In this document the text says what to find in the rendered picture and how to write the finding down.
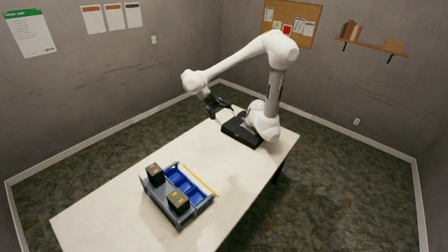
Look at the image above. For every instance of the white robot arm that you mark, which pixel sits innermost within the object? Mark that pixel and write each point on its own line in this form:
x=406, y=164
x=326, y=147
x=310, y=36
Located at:
x=261, y=116

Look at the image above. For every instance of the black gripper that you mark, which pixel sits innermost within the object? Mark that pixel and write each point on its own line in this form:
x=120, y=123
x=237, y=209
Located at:
x=213, y=104

